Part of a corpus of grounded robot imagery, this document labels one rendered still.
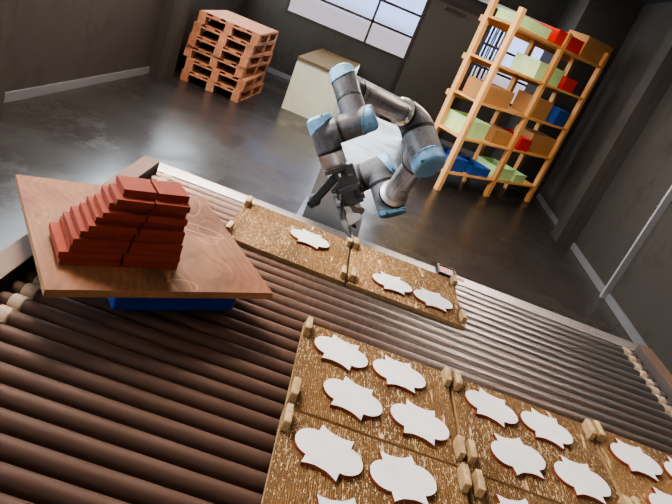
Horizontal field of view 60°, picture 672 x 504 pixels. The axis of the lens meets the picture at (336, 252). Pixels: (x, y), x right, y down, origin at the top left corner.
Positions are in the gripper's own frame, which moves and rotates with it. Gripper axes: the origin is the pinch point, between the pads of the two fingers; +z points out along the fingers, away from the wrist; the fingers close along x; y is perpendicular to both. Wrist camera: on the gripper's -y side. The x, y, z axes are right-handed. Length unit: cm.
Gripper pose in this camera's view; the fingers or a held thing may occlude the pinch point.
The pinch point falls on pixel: (351, 234)
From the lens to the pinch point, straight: 172.1
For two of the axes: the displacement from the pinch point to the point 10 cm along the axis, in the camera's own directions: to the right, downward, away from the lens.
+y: 9.4, -3.0, -1.9
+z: 3.3, 9.2, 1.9
